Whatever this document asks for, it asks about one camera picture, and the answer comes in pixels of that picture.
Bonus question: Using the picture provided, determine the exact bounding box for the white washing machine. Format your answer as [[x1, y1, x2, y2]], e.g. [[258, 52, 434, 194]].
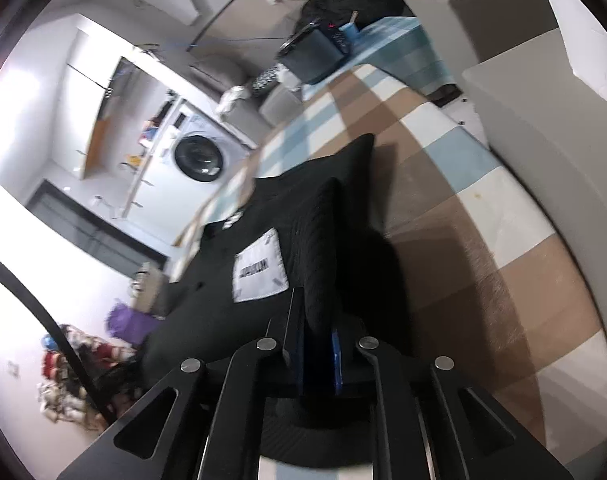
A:
[[145, 101, 250, 193]]

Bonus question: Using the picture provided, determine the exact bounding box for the purple bag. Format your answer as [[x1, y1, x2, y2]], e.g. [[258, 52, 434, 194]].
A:
[[105, 300, 162, 347]]

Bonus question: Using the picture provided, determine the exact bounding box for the shoe rack with shoes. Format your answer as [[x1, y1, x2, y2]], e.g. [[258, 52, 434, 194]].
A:
[[36, 324, 140, 430]]

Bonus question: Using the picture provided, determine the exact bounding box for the black backpack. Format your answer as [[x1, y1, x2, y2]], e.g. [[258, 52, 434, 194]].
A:
[[294, 0, 414, 32]]

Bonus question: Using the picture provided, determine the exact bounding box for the checkered plaid tablecloth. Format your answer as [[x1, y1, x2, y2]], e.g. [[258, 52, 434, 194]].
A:
[[171, 64, 607, 479]]

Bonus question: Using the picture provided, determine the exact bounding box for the grey sofa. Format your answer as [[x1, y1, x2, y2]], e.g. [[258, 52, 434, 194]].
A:
[[189, 54, 303, 144]]

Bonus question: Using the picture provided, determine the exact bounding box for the black knit sweater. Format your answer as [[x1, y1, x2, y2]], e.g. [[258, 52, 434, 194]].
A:
[[138, 133, 411, 469]]

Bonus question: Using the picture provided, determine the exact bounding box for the grey cardboard box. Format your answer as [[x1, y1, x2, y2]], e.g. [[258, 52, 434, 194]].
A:
[[404, 0, 557, 87]]

